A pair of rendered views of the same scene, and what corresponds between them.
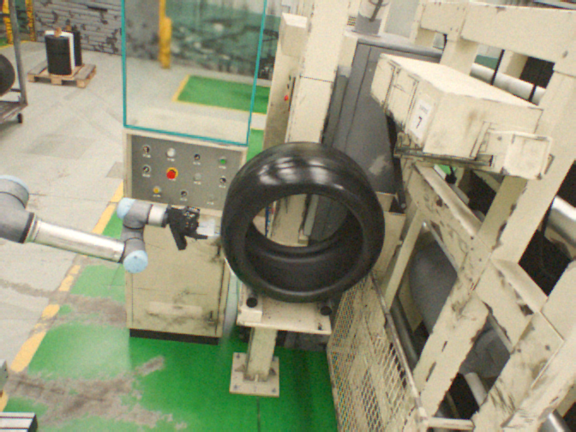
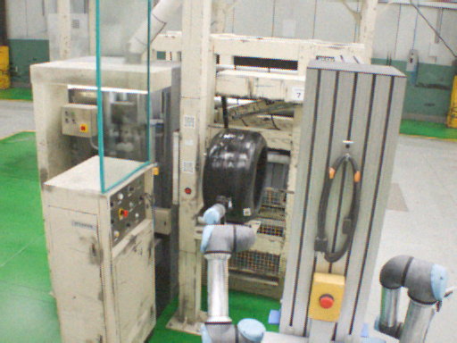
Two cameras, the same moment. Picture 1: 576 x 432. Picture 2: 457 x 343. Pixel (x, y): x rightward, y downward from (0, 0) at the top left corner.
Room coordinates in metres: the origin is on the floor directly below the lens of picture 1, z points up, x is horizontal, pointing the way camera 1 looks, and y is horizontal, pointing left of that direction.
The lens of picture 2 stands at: (0.33, 2.49, 2.14)
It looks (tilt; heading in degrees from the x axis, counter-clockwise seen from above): 19 degrees down; 292
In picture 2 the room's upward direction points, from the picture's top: 3 degrees clockwise
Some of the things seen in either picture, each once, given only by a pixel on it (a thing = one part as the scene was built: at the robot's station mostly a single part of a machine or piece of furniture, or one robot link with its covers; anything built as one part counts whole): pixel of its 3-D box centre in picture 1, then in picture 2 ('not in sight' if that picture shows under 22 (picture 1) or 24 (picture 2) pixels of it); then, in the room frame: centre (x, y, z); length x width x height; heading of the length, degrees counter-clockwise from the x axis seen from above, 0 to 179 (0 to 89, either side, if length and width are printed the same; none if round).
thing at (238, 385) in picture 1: (255, 372); (189, 318); (1.60, 0.00, 0.02); 0.27 x 0.27 x 0.04; 7
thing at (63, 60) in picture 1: (63, 53); not in sight; (6.84, 4.19, 0.38); 1.20 x 0.80 x 0.76; 19
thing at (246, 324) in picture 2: not in sight; (249, 338); (0.79, 1.02, 0.88); 0.13 x 0.12 x 0.14; 28
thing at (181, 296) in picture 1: (185, 235); (106, 271); (1.89, 0.54, 0.63); 0.56 x 0.41 x 1.27; 97
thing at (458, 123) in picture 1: (435, 100); (265, 86); (1.26, -0.36, 1.71); 0.61 x 0.25 x 0.15; 7
